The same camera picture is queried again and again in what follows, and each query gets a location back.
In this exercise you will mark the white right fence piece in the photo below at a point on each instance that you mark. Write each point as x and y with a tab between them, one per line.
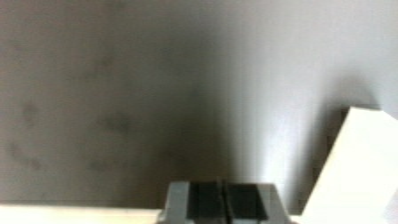
357	181

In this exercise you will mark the white front fence bar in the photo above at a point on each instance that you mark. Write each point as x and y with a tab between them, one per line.
74	215

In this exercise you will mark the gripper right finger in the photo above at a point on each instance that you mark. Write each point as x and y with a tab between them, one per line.
252	203

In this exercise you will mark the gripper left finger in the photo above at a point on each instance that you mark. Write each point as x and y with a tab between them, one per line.
193	205

